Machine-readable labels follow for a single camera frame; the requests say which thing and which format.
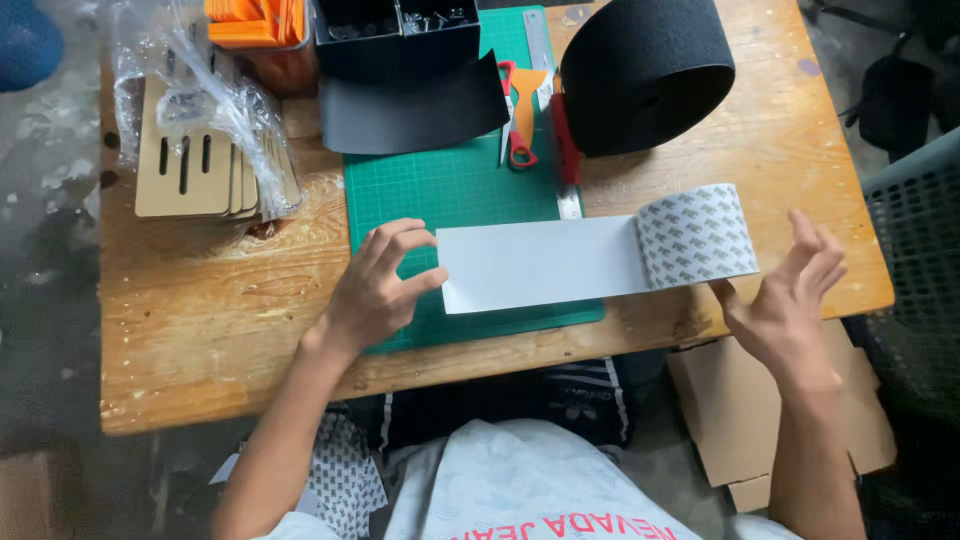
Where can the person's right hand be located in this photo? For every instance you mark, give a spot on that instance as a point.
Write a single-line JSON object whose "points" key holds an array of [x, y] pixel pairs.
{"points": [[784, 311]]}

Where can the person's left hand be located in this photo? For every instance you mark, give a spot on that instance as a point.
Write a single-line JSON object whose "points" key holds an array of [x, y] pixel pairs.
{"points": [[367, 296]]}

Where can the wide double-sided tape roll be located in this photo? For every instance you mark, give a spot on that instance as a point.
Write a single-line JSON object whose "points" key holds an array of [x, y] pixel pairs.
{"points": [[570, 259]]}

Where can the cardboard box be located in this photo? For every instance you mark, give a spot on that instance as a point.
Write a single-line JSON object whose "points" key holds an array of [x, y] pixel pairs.
{"points": [[742, 420]]}

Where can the green cutting mat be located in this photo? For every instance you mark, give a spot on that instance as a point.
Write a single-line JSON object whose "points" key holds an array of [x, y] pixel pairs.
{"points": [[457, 187]]}

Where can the wooden table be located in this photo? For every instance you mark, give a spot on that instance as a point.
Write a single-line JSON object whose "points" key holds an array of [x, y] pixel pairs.
{"points": [[225, 315]]}

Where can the grey plastic basket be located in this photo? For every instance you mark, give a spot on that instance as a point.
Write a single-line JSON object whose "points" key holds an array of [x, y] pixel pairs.
{"points": [[919, 247]]}

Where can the printed tape backing scraps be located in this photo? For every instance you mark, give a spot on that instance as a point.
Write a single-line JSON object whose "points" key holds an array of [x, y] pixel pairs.
{"points": [[341, 476]]}

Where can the black felt sheet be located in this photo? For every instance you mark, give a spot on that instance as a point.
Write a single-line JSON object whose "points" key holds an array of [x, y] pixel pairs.
{"points": [[409, 112]]}

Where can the stack of cut wooden boards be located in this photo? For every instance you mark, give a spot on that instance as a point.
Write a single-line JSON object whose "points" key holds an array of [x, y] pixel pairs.
{"points": [[191, 176]]}

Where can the black bag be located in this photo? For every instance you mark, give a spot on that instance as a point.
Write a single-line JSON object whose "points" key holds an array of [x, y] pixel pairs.
{"points": [[896, 101]]}

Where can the person's white printed shirt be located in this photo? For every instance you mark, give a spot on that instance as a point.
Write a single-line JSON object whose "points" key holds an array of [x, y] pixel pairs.
{"points": [[525, 487]]}

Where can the red utility knife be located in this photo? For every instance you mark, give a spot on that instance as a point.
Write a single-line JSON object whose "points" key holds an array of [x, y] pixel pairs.
{"points": [[564, 142]]}

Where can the orange plastic scraper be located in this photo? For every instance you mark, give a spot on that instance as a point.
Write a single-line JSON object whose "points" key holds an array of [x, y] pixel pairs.
{"points": [[526, 101]]}

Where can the clear plastic wrap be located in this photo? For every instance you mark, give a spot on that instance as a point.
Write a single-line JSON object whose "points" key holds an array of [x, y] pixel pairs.
{"points": [[202, 97]]}

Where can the black compartment box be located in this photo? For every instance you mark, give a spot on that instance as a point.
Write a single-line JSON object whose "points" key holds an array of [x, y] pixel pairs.
{"points": [[394, 37]]}

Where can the black felt roll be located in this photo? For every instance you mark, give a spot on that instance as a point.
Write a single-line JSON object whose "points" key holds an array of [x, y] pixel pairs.
{"points": [[645, 75]]}

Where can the box of orange plastic pieces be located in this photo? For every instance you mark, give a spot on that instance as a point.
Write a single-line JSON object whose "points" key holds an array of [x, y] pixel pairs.
{"points": [[262, 34]]}

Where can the steel ruler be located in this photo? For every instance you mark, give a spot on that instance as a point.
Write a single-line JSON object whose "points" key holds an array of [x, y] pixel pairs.
{"points": [[544, 52]]}

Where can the blue plastic object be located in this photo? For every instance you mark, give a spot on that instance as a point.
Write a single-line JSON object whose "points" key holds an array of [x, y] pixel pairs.
{"points": [[26, 41]]}

